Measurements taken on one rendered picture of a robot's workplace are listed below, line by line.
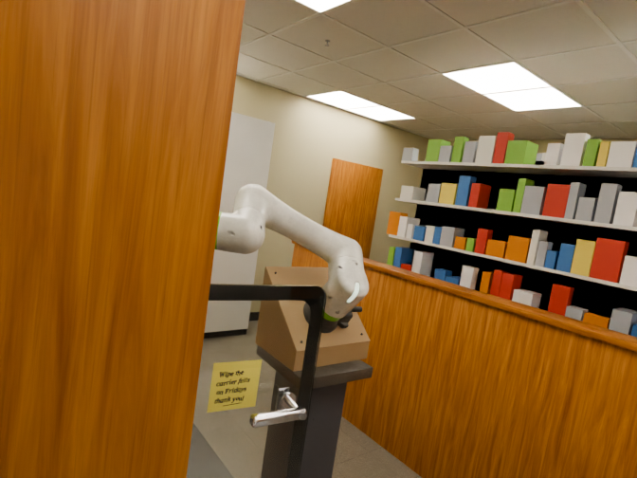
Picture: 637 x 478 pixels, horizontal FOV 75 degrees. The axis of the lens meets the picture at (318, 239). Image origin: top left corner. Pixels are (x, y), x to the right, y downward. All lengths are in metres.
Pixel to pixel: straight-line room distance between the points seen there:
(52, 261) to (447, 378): 2.31
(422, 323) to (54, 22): 2.41
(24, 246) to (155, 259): 0.12
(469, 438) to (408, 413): 0.42
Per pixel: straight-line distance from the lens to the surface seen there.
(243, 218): 1.27
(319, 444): 1.71
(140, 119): 0.48
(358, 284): 1.42
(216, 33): 0.52
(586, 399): 2.26
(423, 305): 2.62
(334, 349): 1.56
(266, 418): 0.66
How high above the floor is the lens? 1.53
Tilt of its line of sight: 6 degrees down
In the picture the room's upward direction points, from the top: 8 degrees clockwise
